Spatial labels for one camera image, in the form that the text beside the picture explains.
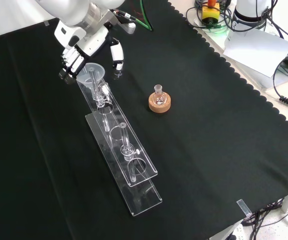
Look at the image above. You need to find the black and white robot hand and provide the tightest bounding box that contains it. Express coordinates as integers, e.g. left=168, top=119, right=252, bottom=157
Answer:
left=54, top=21, right=125, bottom=85

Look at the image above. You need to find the translucent plastic funnel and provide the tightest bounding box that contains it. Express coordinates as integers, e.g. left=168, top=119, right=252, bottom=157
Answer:
left=76, top=62, right=106, bottom=90

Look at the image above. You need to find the clear acrylic funnel stand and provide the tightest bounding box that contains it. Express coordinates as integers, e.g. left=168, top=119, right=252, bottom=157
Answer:
left=76, top=65, right=163, bottom=217

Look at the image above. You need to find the small round-bottom glass flask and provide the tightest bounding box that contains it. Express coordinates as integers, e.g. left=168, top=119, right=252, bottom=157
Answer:
left=151, top=84, right=166, bottom=106

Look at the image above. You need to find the yellow stop button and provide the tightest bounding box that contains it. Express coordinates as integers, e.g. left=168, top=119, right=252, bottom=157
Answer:
left=201, top=0, right=221, bottom=26

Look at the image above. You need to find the black bench cloth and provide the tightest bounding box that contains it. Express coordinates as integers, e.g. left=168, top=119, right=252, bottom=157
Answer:
left=0, top=0, right=288, bottom=240

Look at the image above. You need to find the pale board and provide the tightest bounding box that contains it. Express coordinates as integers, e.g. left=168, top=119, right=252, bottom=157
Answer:
left=223, top=29, right=288, bottom=79

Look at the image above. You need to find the white power strip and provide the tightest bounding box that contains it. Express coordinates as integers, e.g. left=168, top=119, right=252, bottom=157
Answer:
left=230, top=223, right=246, bottom=240

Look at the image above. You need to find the grey wrist bracket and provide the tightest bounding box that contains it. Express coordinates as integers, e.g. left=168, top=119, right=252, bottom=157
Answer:
left=101, top=9, right=137, bottom=35

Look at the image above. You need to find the green cable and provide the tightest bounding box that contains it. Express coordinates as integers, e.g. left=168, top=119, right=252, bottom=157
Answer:
left=139, top=0, right=155, bottom=32

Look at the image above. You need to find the cork ring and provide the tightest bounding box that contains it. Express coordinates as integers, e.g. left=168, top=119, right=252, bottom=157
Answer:
left=148, top=91, right=171, bottom=114

